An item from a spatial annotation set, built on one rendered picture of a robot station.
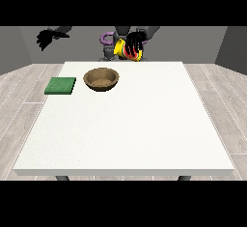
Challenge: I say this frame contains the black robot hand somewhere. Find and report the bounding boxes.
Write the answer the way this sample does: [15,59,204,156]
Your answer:
[36,28,70,52]
[123,31,147,58]

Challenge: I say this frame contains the brown wooden bowl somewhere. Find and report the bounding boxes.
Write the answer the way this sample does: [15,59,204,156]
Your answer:
[83,67,121,93]

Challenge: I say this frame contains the green square pad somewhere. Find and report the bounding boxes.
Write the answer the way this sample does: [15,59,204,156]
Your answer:
[43,76,77,96]

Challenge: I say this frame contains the grey robot trunk purple rings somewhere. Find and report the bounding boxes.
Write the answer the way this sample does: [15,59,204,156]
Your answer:
[98,26,150,63]

